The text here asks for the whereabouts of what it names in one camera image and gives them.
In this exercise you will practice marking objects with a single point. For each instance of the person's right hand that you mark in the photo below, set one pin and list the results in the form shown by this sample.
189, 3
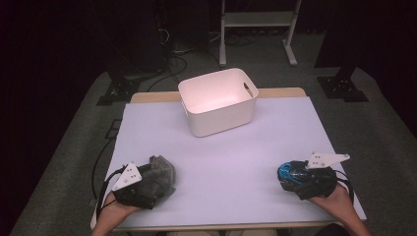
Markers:
339, 203

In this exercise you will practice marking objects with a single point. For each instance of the blue toy car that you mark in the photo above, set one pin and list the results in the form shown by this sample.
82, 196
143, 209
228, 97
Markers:
290, 173

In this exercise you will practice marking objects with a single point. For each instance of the black stand with base plate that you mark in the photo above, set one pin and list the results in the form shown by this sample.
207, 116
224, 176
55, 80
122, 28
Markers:
119, 91
344, 88

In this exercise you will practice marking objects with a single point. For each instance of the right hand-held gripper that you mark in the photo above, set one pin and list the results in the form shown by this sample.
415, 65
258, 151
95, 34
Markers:
323, 183

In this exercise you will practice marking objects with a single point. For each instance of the wooden table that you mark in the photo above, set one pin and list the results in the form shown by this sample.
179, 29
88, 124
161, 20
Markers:
154, 97

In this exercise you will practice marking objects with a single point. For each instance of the person's left hand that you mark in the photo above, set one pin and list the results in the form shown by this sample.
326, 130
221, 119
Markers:
113, 209

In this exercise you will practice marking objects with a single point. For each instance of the white plastic storage bin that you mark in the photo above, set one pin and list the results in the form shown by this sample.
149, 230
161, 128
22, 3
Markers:
216, 105

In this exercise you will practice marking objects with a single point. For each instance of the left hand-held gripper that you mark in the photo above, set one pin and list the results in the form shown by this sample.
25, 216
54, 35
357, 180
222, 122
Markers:
128, 178

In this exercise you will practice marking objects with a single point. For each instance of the white metal stand frame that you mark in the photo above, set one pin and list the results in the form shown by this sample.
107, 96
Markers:
259, 19

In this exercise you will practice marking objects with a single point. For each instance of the grey fuzzy sock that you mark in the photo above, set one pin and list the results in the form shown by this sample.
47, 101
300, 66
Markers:
162, 178

